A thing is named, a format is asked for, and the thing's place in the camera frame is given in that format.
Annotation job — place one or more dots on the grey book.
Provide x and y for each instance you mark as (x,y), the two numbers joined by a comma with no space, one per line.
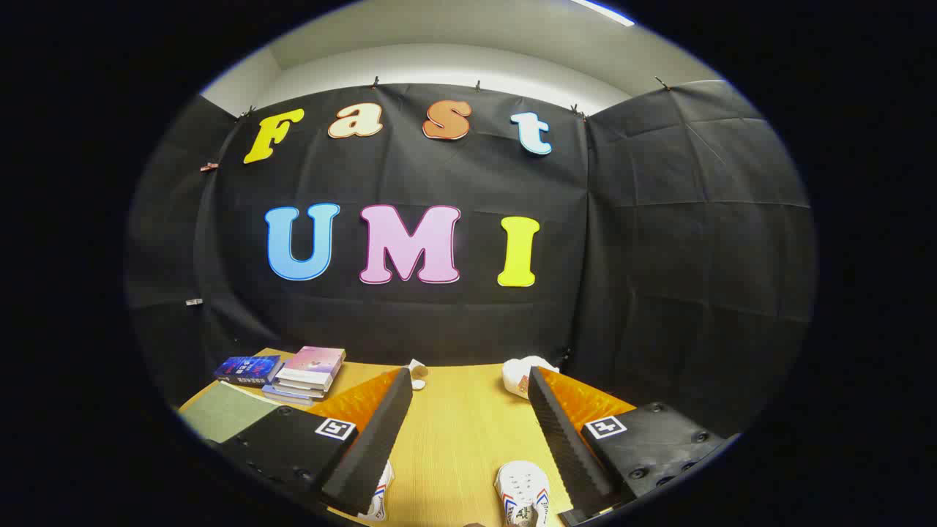
(304,386)

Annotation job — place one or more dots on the pale green fabric storage box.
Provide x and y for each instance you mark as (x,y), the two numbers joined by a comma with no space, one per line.
(227,413)

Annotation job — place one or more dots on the pale blue book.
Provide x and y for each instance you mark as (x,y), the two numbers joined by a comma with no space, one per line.
(285,396)

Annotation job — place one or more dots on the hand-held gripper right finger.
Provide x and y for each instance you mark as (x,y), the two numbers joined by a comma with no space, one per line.
(567,454)

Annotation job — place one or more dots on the white pouch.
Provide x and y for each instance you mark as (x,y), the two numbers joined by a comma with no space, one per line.
(516,373)

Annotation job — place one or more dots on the dark blue book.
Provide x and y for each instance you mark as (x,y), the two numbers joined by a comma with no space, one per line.
(249,369)

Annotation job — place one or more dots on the black backdrop cloth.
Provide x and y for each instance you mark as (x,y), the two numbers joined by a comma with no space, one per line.
(439,322)

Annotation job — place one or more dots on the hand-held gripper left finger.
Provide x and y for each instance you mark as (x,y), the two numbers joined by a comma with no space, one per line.
(373,454)

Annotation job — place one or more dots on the pink cover book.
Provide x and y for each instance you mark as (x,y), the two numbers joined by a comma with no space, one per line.
(315,360)

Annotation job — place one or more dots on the brown plush toy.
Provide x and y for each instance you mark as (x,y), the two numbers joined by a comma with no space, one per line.
(417,375)

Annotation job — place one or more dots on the white canvas shoe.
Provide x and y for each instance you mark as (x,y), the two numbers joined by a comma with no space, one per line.
(382,492)
(521,490)

